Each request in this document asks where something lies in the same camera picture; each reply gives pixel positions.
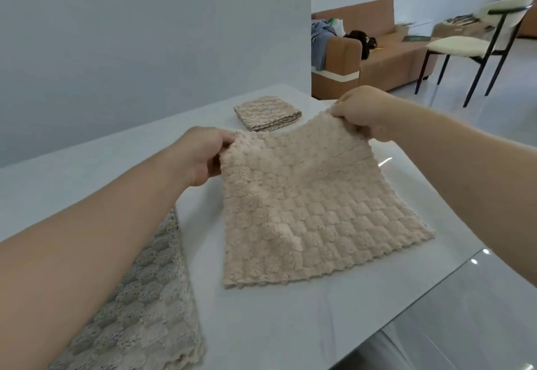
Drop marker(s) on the person's left hand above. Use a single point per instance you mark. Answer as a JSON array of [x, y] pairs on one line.
[[203, 151]]

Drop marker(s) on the person's right hand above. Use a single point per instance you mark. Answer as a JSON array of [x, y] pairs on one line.
[[369, 110]]

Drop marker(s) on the beige waffle towel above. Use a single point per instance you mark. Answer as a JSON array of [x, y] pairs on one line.
[[264, 110], [302, 214]]

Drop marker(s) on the stack of cloths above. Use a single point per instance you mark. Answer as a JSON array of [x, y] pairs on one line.
[[138, 311]]

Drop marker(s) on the person's right forearm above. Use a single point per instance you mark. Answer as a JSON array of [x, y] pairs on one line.
[[470, 181]]

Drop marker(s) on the person's left forearm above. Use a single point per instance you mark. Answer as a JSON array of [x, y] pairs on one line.
[[84, 265]]

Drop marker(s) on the brown sofa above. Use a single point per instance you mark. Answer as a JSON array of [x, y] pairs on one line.
[[390, 68]]

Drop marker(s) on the black bag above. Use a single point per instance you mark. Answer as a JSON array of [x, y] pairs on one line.
[[358, 36]]

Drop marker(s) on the blue grey clothing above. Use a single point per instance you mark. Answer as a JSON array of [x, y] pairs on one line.
[[319, 45]]

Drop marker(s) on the dark green book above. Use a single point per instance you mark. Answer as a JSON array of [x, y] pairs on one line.
[[417, 39]]

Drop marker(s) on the white shopping bag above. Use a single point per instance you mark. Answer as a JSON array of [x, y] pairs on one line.
[[339, 28]]

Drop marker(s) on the white box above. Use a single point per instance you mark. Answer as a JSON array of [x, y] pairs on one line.
[[415, 26]]

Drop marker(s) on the white marble table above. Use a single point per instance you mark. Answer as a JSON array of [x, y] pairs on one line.
[[105, 164]]

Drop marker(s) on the cream chair with black legs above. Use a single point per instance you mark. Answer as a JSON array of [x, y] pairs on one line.
[[457, 45]]

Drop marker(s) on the cardboard box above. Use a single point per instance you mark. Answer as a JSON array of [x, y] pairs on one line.
[[449, 30]]

